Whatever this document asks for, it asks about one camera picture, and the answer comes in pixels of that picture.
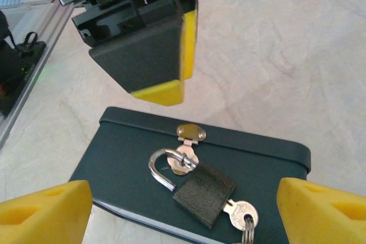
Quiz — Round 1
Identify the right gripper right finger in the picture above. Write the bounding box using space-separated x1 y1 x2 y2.
276 177 366 244

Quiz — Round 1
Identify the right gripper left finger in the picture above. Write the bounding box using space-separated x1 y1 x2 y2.
0 179 93 244

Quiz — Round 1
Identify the metal key ring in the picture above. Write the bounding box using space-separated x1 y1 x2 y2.
241 215 257 244

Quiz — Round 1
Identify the dark teal tin box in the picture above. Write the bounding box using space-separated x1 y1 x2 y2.
67 106 312 244

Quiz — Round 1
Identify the black padlock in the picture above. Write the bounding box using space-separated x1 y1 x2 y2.
148 147 238 230

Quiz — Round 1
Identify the silver box hasp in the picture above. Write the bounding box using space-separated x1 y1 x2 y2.
176 123 207 177

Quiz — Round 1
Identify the aluminium mounting rail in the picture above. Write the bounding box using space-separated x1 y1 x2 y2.
0 0 75 149

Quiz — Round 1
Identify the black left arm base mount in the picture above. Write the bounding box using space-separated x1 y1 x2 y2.
0 31 47 117

